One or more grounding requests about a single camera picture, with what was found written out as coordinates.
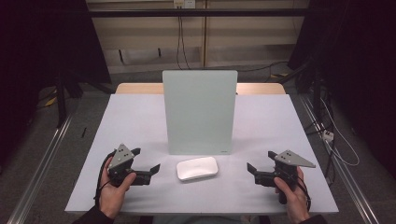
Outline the black hanging cable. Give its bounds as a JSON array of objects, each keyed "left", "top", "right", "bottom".
[
  {"left": 180, "top": 15, "right": 191, "bottom": 70},
  {"left": 176, "top": 15, "right": 181, "bottom": 70}
]

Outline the black metal stand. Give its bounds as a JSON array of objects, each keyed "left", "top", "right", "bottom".
[
  {"left": 312, "top": 67, "right": 322, "bottom": 126},
  {"left": 55, "top": 74, "right": 69, "bottom": 129}
]

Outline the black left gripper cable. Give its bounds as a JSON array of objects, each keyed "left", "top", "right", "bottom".
[{"left": 93, "top": 149, "right": 117, "bottom": 208}]

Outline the frosted glass whiteboard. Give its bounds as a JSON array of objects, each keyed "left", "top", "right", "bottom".
[{"left": 162, "top": 69, "right": 239, "bottom": 156}]

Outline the black horizontal bar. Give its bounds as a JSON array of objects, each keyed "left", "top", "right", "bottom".
[{"left": 88, "top": 7, "right": 310, "bottom": 19}]

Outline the white wall socket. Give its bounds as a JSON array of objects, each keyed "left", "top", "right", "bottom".
[{"left": 173, "top": 0, "right": 197, "bottom": 10}]

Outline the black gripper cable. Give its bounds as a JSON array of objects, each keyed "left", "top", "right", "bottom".
[
  {"left": 93, "top": 149, "right": 117, "bottom": 208},
  {"left": 294, "top": 175, "right": 313, "bottom": 213}
]

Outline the aluminium floor rail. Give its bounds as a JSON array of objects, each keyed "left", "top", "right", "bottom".
[
  {"left": 6, "top": 114, "right": 75, "bottom": 224},
  {"left": 299, "top": 93, "right": 381, "bottom": 224}
]

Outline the person's right hand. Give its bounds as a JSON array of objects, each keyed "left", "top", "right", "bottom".
[{"left": 273, "top": 166, "right": 311, "bottom": 224}]

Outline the black curtain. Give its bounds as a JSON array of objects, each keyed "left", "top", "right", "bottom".
[
  {"left": 288, "top": 0, "right": 396, "bottom": 175},
  {"left": 0, "top": 0, "right": 112, "bottom": 162}
]

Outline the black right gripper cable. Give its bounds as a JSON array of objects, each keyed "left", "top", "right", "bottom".
[{"left": 294, "top": 175, "right": 313, "bottom": 213}]

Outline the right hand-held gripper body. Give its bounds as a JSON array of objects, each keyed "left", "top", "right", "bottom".
[{"left": 254, "top": 149, "right": 317, "bottom": 188}]

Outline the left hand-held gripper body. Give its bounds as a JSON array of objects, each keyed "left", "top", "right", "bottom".
[{"left": 106, "top": 143, "right": 152, "bottom": 188}]

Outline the white rounded mouse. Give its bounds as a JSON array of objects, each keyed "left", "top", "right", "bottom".
[{"left": 176, "top": 156, "right": 219, "bottom": 182}]

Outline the person's left hand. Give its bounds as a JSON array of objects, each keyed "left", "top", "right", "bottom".
[{"left": 98, "top": 156, "right": 137, "bottom": 219}]

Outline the white power strip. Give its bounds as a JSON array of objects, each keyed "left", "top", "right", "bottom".
[{"left": 322, "top": 129, "right": 335, "bottom": 143}]

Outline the white floor cable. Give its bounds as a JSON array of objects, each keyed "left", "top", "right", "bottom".
[{"left": 320, "top": 98, "right": 361, "bottom": 168}]

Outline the white table mat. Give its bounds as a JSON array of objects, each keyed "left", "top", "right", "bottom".
[{"left": 64, "top": 93, "right": 339, "bottom": 215}]

